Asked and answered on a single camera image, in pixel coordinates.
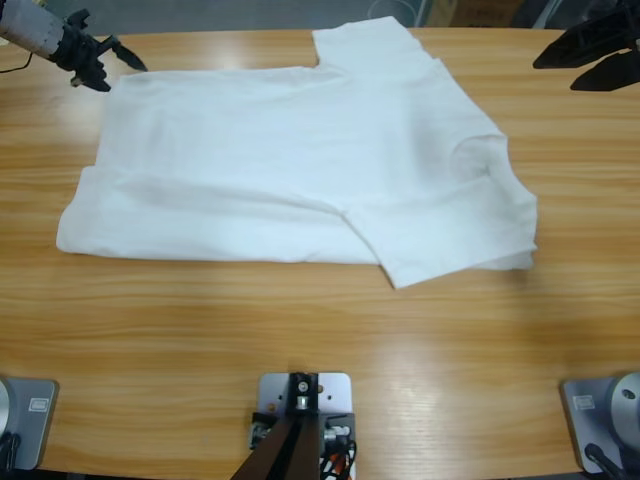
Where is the orange cable bundle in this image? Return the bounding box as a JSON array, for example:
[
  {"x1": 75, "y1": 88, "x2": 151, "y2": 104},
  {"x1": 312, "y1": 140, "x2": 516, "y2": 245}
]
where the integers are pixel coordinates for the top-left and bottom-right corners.
[{"x1": 319, "y1": 439, "x2": 359, "y2": 480}]

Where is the black post clamp bracket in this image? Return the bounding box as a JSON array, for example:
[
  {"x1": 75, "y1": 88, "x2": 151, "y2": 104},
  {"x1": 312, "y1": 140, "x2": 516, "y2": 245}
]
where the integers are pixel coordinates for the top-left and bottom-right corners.
[{"x1": 249, "y1": 410, "x2": 357, "y2": 451}]

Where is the black base cable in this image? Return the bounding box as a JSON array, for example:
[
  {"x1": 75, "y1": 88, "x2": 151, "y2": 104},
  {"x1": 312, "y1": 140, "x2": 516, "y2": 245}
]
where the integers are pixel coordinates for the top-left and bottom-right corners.
[
  {"x1": 0, "y1": 432, "x2": 24, "y2": 471},
  {"x1": 584, "y1": 442, "x2": 629, "y2": 480}
]

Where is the white t-shirt with black print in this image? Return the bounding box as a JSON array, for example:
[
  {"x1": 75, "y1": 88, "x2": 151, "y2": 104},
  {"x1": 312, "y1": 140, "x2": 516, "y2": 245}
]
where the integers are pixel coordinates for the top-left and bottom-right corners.
[{"x1": 54, "y1": 15, "x2": 540, "y2": 290}]

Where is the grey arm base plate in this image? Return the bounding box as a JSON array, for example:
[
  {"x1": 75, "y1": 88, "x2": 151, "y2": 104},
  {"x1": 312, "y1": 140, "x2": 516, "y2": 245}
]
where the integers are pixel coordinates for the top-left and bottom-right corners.
[
  {"x1": 558, "y1": 377, "x2": 640, "y2": 474},
  {"x1": 0, "y1": 378, "x2": 60, "y2": 471}
]

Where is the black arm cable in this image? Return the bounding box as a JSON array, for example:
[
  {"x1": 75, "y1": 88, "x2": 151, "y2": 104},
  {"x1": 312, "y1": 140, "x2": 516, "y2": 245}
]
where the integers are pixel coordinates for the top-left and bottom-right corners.
[{"x1": 0, "y1": 49, "x2": 34, "y2": 75}]

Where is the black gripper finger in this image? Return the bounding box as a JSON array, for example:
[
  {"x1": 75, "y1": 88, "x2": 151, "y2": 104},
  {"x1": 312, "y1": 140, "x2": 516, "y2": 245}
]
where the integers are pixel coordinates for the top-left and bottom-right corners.
[
  {"x1": 569, "y1": 49, "x2": 640, "y2": 92},
  {"x1": 532, "y1": 4, "x2": 640, "y2": 70}
]

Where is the grey metal frame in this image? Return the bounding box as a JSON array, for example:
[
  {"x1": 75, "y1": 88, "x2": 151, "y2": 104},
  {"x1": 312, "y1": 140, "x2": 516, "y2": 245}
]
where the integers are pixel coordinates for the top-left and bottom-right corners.
[{"x1": 514, "y1": 0, "x2": 581, "y2": 30}]

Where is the brown cardboard box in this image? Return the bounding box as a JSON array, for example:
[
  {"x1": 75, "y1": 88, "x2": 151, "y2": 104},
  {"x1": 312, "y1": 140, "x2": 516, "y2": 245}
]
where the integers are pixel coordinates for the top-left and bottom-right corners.
[{"x1": 429, "y1": 0, "x2": 526, "y2": 29}]

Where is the dark camera post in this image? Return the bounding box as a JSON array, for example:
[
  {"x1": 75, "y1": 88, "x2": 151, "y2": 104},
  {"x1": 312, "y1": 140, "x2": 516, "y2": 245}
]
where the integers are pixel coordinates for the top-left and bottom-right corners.
[{"x1": 233, "y1": 371, "x2": 321, "y2": 480}]

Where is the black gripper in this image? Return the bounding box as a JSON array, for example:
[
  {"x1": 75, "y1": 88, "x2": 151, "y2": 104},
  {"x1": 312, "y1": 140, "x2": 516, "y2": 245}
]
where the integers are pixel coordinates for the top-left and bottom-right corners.
[{"x1": 52, "y1": 27, "x2": 149, "y2": 93}]

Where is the silver arm base disc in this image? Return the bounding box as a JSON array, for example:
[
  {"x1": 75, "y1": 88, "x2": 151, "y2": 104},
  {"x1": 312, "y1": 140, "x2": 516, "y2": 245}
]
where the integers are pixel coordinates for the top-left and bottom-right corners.
[
  {"x1": 0, "y1": 378, "x2": 14, "y2": 436},
  {"x1": 604, "y1": 371, "x2": 640, "y2": 446}
]

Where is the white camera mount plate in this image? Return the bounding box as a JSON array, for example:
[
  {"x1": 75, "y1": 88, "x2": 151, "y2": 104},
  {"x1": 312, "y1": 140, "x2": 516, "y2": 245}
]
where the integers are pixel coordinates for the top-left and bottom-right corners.
[{"x1": 257, "y1": 371, "x2": 354, "y2": 416}]

